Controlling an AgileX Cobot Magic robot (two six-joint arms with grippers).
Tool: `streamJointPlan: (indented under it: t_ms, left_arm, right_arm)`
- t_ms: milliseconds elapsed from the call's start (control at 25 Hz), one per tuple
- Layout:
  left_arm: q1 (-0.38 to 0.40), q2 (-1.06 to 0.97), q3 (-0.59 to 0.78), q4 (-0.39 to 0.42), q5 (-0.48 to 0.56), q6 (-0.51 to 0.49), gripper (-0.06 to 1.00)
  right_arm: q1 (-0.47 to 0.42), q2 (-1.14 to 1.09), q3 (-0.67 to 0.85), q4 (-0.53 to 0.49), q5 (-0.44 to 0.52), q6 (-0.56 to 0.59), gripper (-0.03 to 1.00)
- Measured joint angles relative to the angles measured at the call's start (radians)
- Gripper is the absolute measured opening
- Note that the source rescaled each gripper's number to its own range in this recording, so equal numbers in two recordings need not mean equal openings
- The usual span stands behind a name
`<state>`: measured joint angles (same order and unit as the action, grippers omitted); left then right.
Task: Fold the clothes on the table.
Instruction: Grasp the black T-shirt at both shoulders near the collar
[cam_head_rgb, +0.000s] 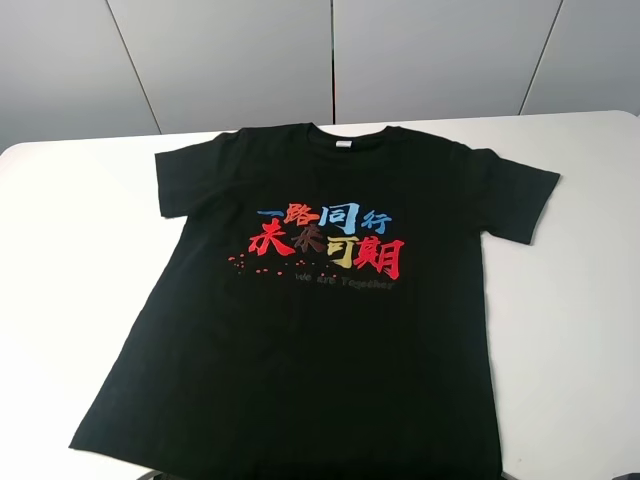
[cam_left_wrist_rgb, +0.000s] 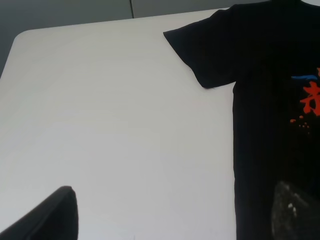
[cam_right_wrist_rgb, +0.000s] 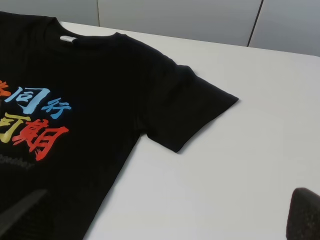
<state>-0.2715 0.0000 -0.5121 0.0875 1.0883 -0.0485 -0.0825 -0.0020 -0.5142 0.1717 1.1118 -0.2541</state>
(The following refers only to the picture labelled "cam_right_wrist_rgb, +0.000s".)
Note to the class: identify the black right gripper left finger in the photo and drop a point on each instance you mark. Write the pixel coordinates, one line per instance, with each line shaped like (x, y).
(10, 216)

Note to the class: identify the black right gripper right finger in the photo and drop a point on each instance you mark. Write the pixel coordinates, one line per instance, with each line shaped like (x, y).
(303, 222)

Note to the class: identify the black printed t-shirt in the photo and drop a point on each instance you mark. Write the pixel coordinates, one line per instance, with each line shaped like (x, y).
(72, 108)

